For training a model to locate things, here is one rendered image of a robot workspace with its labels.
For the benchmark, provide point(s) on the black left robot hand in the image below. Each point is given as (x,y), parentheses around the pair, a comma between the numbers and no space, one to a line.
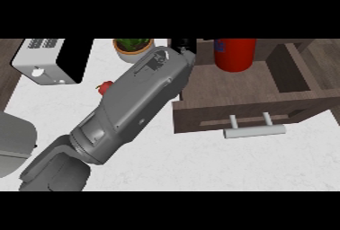
(183,44)

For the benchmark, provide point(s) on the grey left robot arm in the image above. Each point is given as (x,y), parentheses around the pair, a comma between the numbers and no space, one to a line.
(133,95)

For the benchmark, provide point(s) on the red can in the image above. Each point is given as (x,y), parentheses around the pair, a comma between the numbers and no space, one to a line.
(234,57)

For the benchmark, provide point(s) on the brown wooden drawer box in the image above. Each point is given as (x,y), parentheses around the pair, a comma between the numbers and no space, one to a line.
(229,86)

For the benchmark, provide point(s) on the brown wooden drawer front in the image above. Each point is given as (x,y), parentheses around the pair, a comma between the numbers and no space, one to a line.
(198,116)

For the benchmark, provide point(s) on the potted green plant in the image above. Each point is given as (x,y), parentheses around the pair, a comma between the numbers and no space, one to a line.
(132,48)

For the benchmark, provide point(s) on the small red fruit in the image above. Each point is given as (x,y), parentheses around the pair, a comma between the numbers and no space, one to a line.
(104,87)

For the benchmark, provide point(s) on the white toaster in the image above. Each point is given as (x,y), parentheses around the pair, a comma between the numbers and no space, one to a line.
(40,60)

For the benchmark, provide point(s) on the grey rounded object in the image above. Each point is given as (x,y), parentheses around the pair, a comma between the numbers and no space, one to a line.
(15,143)

